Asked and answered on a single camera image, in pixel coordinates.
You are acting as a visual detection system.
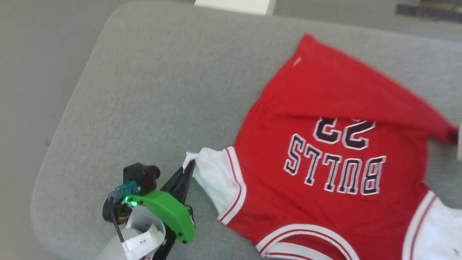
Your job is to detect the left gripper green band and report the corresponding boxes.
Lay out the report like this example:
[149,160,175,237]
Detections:
[126,161,196,243]

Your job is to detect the red basketball jersey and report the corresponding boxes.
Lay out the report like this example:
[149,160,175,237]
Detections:
[182,33,462,260]

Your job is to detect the left gripper black motor cylinder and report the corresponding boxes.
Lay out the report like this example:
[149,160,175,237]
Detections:
[102,197,132,225]

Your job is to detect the large dark floor mat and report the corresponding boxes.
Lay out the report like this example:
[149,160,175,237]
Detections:
[419,0,462,24]

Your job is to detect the small dark floor mat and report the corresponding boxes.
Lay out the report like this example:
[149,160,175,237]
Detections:
[395,4,421,16]

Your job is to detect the white cable label tag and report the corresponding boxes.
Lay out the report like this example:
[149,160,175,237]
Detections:
[122,224,165,259]

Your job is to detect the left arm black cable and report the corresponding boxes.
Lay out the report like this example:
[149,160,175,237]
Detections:
[107,181,141,246]

